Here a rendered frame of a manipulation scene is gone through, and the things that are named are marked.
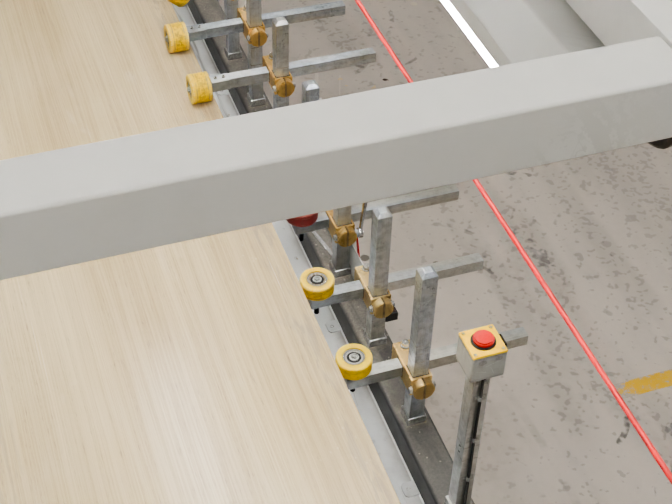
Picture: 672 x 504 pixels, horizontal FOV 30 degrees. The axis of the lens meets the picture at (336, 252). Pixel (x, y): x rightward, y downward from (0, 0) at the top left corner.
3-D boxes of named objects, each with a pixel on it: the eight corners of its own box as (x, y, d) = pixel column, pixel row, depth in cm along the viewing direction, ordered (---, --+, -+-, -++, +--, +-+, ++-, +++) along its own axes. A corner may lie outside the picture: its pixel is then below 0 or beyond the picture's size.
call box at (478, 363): (488, 351, 239) (492, 323, 234) (503, 377, 234) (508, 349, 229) (454, 359, 237) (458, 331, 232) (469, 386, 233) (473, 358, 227)
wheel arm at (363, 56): (371, 55, 348) (371, 44, 345) (375, 63, 345) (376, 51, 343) (196, 87, 335) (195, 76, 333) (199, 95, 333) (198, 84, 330)
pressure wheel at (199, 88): (206, 66, 331) (214, 93, 329) (204, 78, 338) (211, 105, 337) (185, 70, 329) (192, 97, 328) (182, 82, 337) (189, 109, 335)
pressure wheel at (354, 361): (342, 371, 280) (344, 336, 273) (375, 382, 278) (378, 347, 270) (328, 397, 275) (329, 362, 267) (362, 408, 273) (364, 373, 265)
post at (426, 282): (416, 413, 287) (432, 262, 254) (422, 425, 284) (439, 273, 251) (402, 417, 286) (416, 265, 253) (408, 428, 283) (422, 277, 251)
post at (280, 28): (285, 158, 357) (284, 14, 324) (289, 166, 354) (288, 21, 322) (274, 161, 356) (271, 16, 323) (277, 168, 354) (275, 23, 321)
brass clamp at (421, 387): (414, 352, 283) (415, 337, 280) (436, 396, 274) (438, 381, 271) (388, 359, 282) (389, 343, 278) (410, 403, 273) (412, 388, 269)
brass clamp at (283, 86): (281, 67, 344) (281, 52, 341) (296, 95, 335) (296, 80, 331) (260, 71, 343) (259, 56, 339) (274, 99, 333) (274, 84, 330)
